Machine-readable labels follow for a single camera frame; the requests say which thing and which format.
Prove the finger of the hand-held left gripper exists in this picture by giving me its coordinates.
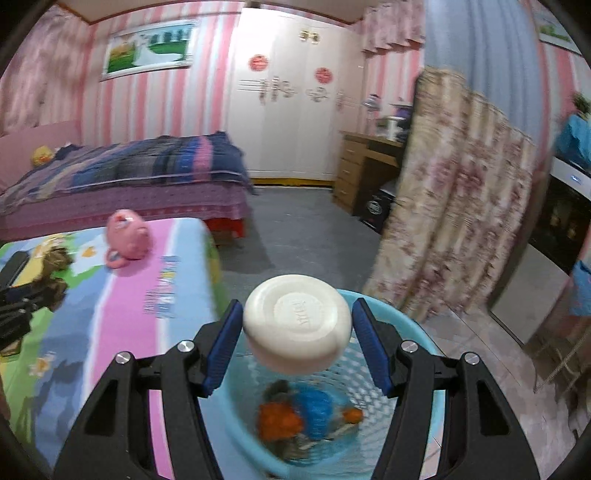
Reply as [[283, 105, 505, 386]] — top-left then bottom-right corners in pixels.
[[0, 284, 49, 319]]

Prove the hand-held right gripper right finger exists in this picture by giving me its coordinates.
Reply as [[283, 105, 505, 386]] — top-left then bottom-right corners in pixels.
[[352, 298, 541, 480]]

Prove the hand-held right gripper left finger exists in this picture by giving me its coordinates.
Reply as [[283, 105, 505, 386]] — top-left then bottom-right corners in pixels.
[[53, 299, 244, 480]]

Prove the brown case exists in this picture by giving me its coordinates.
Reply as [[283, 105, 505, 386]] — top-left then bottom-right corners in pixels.
[[45, 277, 70, 311]]

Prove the light blue plastic basket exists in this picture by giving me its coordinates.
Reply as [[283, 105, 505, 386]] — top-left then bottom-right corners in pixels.
[[196, 288, 446, 479]]

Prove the white soap bar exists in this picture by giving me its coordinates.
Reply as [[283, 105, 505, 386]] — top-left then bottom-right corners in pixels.
[[243, 274, 352, 374]]

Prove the orange snack packet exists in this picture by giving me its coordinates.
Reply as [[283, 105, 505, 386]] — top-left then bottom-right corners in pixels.
[[257, 401, 303, 439]]

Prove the grey snack packet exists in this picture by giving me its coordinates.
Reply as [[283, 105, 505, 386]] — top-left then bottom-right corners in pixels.
[[272, 434, 324, 463]]

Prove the black case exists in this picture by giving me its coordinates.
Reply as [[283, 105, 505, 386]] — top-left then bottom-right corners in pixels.
[[0, 251, 29, 289]]

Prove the pink cup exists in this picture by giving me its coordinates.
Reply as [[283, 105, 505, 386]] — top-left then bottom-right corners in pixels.
[[105, 209, 153, 269]]

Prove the black box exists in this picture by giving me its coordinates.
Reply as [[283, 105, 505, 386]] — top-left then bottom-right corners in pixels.
[[360, 180, 398, 232]]

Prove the yellow plush toy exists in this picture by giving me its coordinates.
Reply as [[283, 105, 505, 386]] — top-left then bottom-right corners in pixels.
[[31, 145, 57, 168]]

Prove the bed with purple dotted skirt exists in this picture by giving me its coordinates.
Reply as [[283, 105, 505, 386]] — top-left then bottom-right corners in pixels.
[[0, 133, 254, 241]]

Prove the pink headboard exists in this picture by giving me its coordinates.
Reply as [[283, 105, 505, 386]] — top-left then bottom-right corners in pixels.
[[0, 120, 82, 190]]

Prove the floral curtain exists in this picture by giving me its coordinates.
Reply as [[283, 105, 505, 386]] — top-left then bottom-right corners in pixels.
[[365, 67, 539, 324]]

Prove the plaid blanket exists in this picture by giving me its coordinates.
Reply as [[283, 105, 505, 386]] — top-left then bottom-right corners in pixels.
[[0, 131, 253, 208]]

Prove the wooden desk with drawers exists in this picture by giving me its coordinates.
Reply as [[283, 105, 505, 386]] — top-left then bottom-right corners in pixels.
[[333, 130, 405, 217]]

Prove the white wardrobe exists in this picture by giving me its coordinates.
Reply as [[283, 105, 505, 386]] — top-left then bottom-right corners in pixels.
[[226, 9, 366, 182]]

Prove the pink curtain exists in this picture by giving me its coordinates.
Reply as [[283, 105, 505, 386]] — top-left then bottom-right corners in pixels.
[[0, 4, 93, 126]]

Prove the pink curtain valance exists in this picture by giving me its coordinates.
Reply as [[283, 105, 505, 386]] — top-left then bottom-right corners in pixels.
[[360, 0, 426, 54]]

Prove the framed wall picture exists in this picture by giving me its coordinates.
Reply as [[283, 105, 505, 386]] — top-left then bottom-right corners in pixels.
[[102, 21, 195, 82]]

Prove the small wall picture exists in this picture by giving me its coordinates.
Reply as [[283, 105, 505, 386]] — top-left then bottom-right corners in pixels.
[[538, 7, 585, 54]]

